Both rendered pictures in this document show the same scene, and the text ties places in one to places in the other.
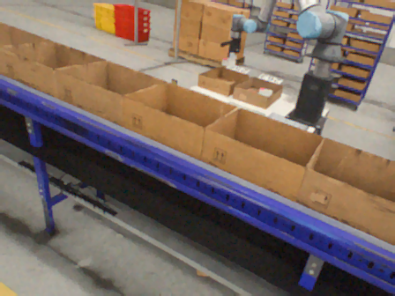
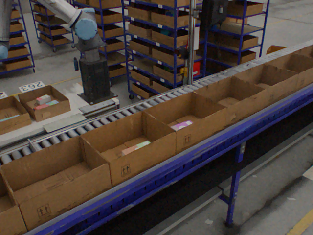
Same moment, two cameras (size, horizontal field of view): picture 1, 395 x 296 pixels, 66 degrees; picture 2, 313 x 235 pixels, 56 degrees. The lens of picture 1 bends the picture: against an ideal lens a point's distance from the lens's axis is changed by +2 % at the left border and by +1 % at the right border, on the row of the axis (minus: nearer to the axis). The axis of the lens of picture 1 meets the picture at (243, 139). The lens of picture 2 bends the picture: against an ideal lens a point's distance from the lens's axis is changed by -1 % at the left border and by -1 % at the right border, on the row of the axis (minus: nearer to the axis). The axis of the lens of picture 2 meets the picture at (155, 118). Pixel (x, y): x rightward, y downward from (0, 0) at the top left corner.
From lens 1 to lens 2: 1.37 m
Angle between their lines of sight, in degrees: 50
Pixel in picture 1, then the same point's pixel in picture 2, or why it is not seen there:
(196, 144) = (172, 145)
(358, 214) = (246, 109)
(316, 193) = (232, 115)
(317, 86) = (101, 68)
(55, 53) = not seen: outside the picture
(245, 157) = (201, 127)
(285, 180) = (219, 121)
